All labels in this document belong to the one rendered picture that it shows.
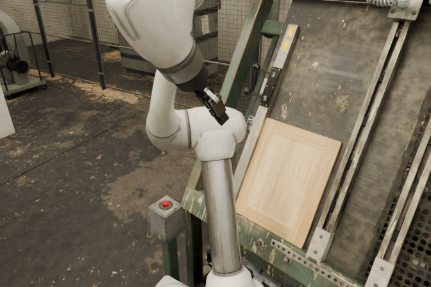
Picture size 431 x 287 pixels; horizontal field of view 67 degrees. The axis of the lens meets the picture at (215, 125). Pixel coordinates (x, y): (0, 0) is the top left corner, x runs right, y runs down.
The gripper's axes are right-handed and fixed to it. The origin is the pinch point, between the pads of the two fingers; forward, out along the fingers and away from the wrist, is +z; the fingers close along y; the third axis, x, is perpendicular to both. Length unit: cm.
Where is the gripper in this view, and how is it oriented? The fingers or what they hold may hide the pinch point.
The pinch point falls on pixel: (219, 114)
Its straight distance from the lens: 82.4
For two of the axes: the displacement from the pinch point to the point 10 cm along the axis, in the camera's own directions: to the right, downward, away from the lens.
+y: -6.4, -5.3, 5.5
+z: 3.5, 4.4, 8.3
